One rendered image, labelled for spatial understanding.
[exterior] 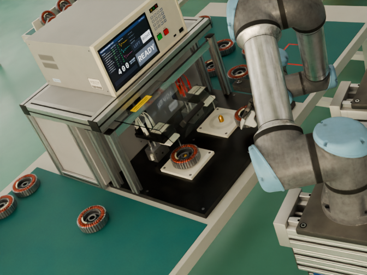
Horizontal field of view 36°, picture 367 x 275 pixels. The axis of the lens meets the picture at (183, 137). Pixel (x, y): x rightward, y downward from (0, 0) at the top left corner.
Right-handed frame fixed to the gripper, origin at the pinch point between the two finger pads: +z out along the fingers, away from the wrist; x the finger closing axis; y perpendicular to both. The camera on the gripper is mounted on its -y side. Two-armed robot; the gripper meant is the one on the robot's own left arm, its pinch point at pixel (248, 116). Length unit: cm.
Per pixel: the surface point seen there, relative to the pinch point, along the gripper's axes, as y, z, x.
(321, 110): 11, 90, 106
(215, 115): -14.3, 14.4, 3.1
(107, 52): -46, -24, -28
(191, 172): -4.9, 9.1, -28.8
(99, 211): -24, 20, -57
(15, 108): -205, 216, 51
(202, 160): -4.5, 8.8, -21.9
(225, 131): -5.4, 9.3, -4.6
